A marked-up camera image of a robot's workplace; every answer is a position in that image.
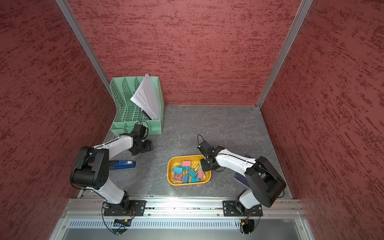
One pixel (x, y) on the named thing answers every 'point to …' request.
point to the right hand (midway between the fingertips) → (207, 169)
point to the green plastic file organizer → (128, 113)
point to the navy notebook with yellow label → (242, 178)
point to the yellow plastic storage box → (182, 169)
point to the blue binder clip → (186, 179)
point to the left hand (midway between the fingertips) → (145, 151)
